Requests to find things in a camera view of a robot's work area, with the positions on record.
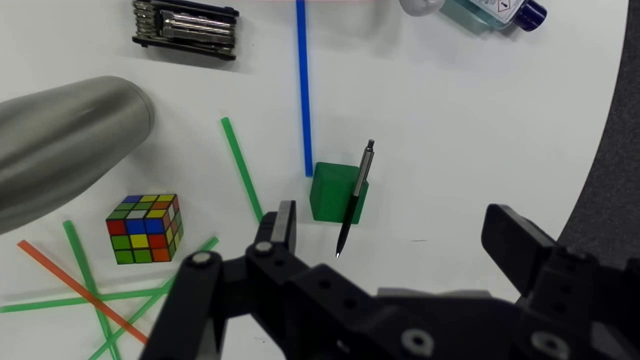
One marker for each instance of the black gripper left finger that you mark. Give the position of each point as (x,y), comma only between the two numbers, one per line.
(200,300)

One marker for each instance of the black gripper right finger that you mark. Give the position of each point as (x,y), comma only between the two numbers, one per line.
(527,252)

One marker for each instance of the black and silver pen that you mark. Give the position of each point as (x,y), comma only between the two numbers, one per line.
(356,192)

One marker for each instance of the green plastic stick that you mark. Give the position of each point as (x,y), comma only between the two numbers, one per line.
(149,304)
(67,300)
(241,166)
(83,266)

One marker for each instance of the multicoloured puzzle cube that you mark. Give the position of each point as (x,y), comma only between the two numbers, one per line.
(142,230)

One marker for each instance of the orange plastic stick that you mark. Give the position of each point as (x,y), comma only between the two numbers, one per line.
(67,279)

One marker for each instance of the stainless steel bottle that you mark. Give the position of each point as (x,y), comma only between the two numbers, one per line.
(67,141)

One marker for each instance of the blue plastic stick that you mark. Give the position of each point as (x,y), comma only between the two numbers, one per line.
(304,87)

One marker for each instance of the teal mouthwash bottle blue cap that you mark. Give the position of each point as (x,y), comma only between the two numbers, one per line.
(492,10)

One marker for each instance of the black folding multi-tool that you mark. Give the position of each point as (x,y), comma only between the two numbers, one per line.
(187,30)

